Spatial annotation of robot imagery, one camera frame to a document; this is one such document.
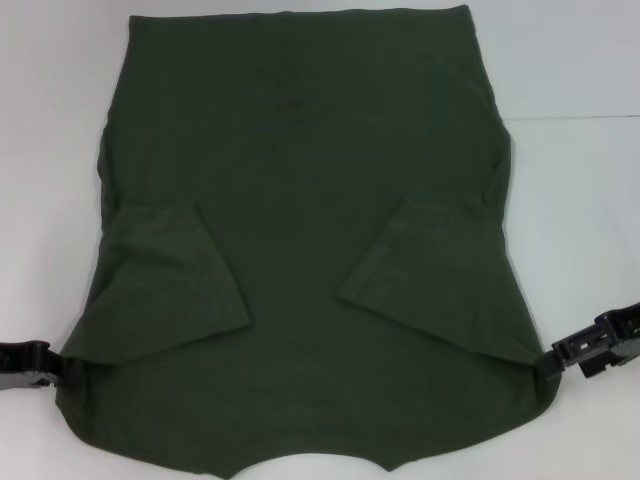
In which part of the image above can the dark green t-shirt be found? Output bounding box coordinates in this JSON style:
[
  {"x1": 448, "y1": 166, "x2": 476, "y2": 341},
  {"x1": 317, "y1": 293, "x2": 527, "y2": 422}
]
[{"x1": 58, "y1": 3, "x2": 560, "y2": 480}]

